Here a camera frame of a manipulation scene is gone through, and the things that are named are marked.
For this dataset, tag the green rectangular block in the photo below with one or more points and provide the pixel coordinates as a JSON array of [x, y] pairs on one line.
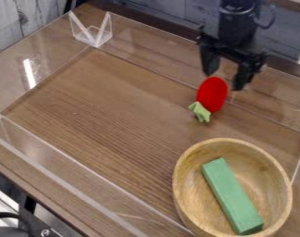
[[240, 210]]

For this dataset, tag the wooden bowl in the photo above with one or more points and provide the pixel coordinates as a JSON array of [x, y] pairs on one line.
[[263, 178]]

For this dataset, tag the black metal table frame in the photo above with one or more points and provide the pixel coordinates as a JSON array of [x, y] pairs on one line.
[[37, 227]]

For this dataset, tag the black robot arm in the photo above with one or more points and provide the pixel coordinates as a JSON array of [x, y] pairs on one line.
[[233, 40]]

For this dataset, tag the red plush radish green leaves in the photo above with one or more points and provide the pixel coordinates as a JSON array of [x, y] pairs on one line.
[[210, 98]]

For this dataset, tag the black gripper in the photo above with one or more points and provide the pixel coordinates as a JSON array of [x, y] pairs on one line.
[[250, 60]]

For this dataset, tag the clear acrylic enclosure wall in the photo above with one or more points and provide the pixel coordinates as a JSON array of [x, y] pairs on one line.
[[95, 123]]

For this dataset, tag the clear acrylic corner bracket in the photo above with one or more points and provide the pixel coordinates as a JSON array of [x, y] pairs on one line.
[[94, 36]]

